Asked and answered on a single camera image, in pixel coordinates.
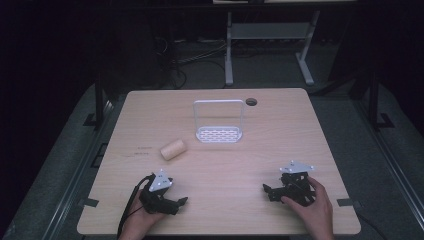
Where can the black metal post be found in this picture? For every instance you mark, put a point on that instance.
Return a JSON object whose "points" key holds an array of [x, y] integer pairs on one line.
{"points": [[375, 100], [99, 103]]}

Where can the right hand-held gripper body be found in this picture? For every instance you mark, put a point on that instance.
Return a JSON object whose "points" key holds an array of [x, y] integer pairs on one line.
{"points": [[297, 186]]}

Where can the person's right hand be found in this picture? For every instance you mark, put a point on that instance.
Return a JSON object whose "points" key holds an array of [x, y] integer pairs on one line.
{"points": [[313, 208]]}

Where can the person's left hand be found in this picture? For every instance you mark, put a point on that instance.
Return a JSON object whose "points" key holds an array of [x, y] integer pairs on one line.
{"points": [[141, 216]]}

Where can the grey table edge bracket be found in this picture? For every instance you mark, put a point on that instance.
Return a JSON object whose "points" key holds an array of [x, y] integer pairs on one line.
{"points": [[89, 202], [346, 202]]}

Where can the beige cylinder roll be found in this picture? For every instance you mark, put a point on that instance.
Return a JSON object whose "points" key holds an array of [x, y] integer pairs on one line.
{"points": [[173, 149]]}

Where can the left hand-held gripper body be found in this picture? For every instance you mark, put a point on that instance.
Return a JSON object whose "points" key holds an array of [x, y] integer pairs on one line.
{"points": [[156, 200]]}

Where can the grey metal stand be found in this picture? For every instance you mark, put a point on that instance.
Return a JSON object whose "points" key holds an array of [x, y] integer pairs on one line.
{"points": [[266, 31]]}

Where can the white perforated rack with frame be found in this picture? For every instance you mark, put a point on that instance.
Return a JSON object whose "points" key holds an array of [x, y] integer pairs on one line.
{"points": [[218, 133]]}

